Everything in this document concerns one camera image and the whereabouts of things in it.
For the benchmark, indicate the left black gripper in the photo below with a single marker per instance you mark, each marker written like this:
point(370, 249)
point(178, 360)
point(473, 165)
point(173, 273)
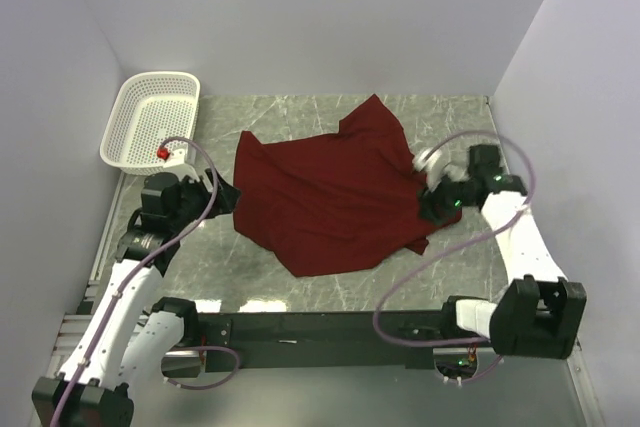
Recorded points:
point(226, 198)

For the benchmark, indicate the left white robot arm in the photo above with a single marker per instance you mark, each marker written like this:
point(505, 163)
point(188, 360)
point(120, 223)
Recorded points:
point(95, 386)

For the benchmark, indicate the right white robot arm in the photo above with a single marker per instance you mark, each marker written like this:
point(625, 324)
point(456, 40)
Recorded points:
point(540, 313)

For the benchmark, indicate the dark red t shirt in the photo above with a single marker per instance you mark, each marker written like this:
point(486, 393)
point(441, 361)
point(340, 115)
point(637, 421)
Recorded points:
point(333, 203)

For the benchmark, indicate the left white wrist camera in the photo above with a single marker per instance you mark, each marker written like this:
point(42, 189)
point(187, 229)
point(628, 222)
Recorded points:
point(179, 162)

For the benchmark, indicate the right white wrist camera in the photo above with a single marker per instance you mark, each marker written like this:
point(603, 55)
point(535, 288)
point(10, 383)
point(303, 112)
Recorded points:
point(436, 166)

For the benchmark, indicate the white perforated plastic basket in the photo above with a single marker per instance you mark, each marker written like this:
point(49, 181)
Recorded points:
point(149, 108)

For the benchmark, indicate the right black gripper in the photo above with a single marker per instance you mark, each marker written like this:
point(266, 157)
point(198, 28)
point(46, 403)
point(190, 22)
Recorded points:
point(431, 200)

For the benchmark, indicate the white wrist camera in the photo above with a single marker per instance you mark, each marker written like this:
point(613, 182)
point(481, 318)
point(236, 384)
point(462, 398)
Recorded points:
point(436, 166)
point(179, 162)

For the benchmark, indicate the aluminium frame rail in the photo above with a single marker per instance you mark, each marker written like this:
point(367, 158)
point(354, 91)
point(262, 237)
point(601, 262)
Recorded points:
point(222, 271)

